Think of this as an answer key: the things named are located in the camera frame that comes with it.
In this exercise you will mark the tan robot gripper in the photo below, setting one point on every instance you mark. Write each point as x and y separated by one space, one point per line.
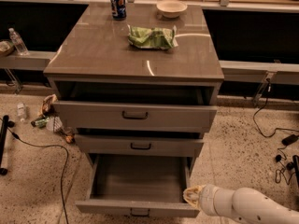
206 199

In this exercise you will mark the grey bottom drawer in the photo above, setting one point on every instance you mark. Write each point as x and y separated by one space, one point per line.
138 186

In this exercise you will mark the grey drawer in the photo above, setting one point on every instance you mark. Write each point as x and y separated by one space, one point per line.
138 186
146 143
138 107

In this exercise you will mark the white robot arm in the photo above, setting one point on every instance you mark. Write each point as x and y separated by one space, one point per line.
244 205

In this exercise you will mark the grey middle drawer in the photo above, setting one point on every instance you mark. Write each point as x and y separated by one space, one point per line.
146 143

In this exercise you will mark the grey three-drawer cabinet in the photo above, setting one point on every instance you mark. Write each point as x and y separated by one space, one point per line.
97 51

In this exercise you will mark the grey top drawer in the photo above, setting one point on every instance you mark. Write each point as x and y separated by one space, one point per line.
138 107

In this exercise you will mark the small brown object on floor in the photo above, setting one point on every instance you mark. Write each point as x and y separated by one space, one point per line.
69 139

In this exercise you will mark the white checkered cup on floor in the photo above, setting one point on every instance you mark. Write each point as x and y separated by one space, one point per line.
54 124

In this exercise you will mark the green crumpled chip bag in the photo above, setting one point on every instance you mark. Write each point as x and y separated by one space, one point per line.
152 38

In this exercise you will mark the green can on floor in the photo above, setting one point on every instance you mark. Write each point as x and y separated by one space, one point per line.
40 122

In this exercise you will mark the brown snack bag on floor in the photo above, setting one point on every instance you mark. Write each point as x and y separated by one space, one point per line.
47 107

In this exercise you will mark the white ceramic bowl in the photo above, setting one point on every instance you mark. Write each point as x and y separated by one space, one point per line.
171 8

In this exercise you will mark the clear bottle on floor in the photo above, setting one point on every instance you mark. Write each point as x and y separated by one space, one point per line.
21 111

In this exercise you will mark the black stand leg left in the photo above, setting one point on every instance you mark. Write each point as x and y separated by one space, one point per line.
6 125

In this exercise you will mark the blue soda can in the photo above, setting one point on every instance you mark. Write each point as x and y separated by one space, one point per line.
118 8

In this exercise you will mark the clear water bottle on ledge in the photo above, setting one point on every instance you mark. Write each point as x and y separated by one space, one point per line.
18 42

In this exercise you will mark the small bowl on ledge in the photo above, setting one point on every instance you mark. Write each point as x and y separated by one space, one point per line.
6 48

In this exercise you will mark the black power adapter with cable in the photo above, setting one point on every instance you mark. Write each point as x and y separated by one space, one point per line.
287 140

